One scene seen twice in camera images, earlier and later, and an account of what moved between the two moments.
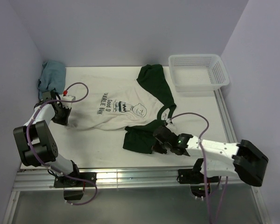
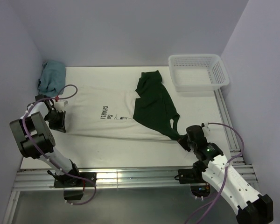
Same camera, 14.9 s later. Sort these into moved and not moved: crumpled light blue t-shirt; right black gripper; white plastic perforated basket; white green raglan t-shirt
Moved: right black gripper; white green raglan t-shirt
Not moved: white plastic perforated basket; crumpled light blue t-shirt
